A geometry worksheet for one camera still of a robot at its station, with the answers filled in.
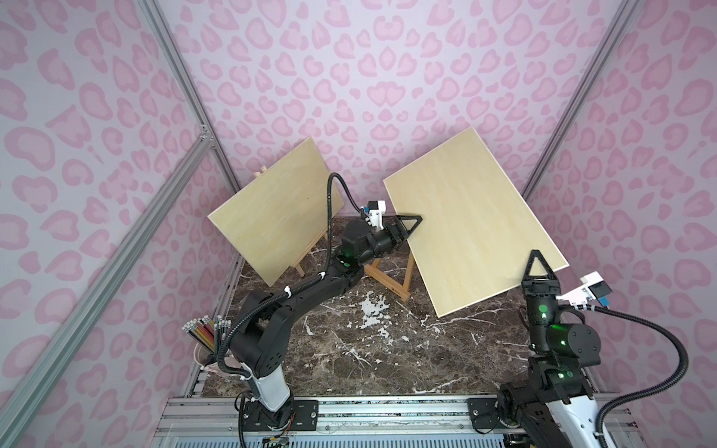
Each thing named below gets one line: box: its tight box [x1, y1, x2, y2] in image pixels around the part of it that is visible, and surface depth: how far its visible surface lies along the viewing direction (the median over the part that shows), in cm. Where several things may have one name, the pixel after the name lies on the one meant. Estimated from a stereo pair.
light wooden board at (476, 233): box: [382, 126, 570, 319], surface depth 72 cm
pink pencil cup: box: [193, 341, 214, 371], surface depth 77 cm
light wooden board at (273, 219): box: [207, 137, 345, 287], surface depth 87 cm
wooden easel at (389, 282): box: [364, 250, 414, 303], surface depth 95 cm
